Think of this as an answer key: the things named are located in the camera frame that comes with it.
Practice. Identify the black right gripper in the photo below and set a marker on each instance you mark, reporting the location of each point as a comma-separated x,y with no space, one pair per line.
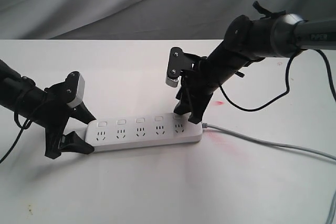
199,78

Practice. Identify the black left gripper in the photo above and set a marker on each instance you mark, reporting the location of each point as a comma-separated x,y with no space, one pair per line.
57,114

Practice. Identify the white five-outlet power strip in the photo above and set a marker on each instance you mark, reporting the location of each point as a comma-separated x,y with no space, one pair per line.
126,133

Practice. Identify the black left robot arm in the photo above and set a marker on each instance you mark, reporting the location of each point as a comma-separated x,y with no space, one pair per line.
21,95

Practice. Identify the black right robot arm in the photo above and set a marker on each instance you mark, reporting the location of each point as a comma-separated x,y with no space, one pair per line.
275,34

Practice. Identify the grey backdrop cloth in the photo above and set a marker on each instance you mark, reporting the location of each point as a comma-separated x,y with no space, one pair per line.
139,19

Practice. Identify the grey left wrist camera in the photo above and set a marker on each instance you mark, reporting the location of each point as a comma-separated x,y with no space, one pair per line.
74,89

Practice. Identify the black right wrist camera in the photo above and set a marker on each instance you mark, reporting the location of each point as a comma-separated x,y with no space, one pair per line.
175,64

